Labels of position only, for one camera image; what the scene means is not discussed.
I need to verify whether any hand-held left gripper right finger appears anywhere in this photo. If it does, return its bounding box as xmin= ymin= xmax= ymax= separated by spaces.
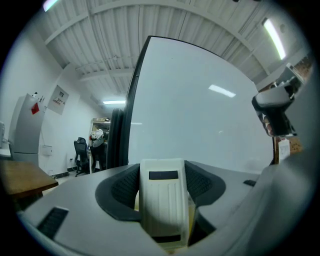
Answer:
xmin=184 ymin=159 xmax=263 ymax=256

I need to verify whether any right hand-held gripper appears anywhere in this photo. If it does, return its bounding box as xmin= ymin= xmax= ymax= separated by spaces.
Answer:
xmin=251 ymin=76 xmax=305 ymax=138

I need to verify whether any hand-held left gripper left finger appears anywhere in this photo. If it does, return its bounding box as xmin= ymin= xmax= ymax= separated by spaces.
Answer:
xmin=16 ymin=162 xmax=163 ymax=256

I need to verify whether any white whiteboard with black frame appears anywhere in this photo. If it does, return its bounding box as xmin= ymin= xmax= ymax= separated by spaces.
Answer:
xmin=106 ymin=35 xmax=276 ymax=176

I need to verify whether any person's right hand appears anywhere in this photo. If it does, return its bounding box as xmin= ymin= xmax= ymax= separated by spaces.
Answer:
xmin=263 ymin=116 xmax=274 ymax=137

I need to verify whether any brown storage shelf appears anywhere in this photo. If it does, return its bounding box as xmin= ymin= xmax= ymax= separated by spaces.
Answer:
xmin=259 ymin=56 xmax=315 ymax=165

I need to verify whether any white paper tag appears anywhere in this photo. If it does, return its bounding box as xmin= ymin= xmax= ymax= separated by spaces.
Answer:
xmin=278 ymin=138 xmax=291 ymax=161

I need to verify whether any black chair with clothes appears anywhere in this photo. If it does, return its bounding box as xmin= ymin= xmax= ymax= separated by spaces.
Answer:
xmin=87 ymin=128 xmax=109 ymax=173

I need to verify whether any black office chair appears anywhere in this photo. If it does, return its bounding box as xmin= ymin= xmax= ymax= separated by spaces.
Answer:
xmin=73 ymin=136 xmax=90 ymax=178

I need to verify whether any brown wooden table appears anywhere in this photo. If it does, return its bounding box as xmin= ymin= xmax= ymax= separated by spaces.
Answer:
xmin=0 ymin=159 xmax=60 ymax=201

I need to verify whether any metal storage shelf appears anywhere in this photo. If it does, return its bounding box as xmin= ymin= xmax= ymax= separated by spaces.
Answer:
xmin=90 ymin=117 xmax=111 ymax=141

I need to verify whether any grey refrigerator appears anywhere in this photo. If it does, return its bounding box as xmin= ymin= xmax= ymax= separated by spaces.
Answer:
xmin=8 ymin=93 xmax=47 ymax=162

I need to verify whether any white router with antennas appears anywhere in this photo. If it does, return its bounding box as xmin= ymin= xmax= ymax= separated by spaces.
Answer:
xmin=31 ymin=91 xmax=46 ymax=103

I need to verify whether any white wall box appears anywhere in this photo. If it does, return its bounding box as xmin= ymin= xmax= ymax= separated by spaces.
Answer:
xmin=39 ymin=144 xmax=53 ymax=157

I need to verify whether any grey wall electrical panel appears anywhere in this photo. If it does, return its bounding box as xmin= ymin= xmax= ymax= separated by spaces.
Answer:
xmin=47 ymin=84 xmax=70 ymax=116

